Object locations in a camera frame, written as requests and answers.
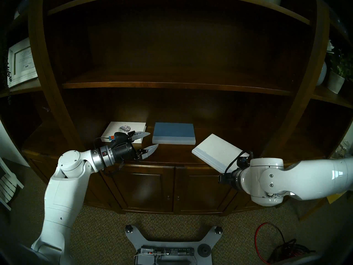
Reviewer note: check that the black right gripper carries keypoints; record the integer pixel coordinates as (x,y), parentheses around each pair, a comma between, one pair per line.
(226,179)

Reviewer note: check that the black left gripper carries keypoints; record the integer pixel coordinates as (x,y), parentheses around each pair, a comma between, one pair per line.
(124,151)

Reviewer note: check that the white book pale blue spine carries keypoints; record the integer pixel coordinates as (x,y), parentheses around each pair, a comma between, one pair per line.
(218,150)

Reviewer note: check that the white paperback with ink drawing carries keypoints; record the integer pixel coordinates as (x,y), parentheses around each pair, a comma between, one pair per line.
(118,127)

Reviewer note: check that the blue hardcover book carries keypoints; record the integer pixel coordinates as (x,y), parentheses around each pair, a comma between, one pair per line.
(173,132)

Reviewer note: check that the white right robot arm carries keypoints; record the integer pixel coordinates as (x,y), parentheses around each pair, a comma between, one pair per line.
(303,179)

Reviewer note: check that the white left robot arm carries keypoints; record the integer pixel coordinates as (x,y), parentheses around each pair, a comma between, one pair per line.
(66,184)

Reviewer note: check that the black round disc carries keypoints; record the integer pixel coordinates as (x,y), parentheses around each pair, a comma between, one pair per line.
(204,250)

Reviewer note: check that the black power strip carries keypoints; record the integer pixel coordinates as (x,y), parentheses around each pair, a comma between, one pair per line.
(171,251)

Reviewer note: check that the dark wooden bookshelf cabinet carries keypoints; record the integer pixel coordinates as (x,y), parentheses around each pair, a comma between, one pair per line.
(176,46)

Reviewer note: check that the clear glass jar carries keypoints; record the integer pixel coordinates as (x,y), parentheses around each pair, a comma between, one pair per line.
(343,150)

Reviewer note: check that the green plant in white pot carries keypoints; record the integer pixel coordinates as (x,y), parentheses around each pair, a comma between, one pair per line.
(335,83)

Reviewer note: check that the white slatted side table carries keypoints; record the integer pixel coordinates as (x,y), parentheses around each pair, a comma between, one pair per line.
(7,184)

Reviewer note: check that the white framed certificate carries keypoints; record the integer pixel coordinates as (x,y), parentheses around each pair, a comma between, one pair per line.
(22,63)

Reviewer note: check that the dark green leaf sprig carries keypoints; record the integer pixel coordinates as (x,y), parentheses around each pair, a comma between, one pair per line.
(9,74)

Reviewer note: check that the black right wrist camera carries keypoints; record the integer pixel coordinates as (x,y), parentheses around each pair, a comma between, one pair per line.
(243,162)

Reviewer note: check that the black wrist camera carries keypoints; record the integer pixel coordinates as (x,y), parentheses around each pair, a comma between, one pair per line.
(243,162)
(119,136)

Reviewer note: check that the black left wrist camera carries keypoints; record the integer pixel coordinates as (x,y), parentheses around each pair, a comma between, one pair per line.
(119,136)

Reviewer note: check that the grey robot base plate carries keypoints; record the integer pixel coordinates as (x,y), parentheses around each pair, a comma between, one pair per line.
(176,243)

